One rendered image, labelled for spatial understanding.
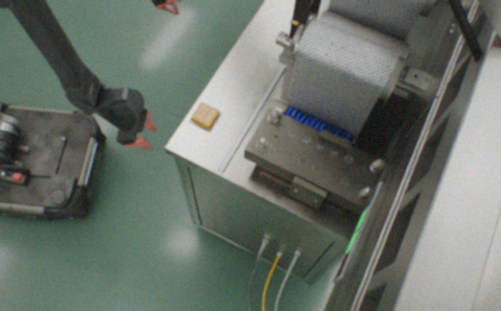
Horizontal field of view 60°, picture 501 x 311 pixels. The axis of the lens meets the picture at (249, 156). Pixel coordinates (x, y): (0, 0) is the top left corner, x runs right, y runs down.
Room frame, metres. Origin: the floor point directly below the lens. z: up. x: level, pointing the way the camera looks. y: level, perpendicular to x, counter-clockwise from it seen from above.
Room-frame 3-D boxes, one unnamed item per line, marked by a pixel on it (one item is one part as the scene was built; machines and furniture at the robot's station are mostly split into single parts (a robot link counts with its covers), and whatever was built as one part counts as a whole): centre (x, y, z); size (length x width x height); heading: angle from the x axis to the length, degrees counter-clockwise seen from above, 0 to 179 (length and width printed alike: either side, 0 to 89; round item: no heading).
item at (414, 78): (0.66, -0.40, 1.28); 0.06 x 0.05 x 0.02; 67
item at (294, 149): (0.55, -0.20, 1.00); 0.40 x 0.16 x 0.06; 67
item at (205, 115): (0.73, 0.15, 0.91); 0.07 x 0.07 x 0.02; 67
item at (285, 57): (0.83, -0.10, 1.05); 0.06 x 0.05 x 0.31; 67
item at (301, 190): (0.46, -0.18, 0.97); 0.10 x 0.03 x 0.11; 67
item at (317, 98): (0.68, -0.21, 1.11); 0.23 x 0.01 x 0.18; 67
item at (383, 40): (0.84, -0.28, 1.18); 0.26 x 0.12 x 0.12; 67
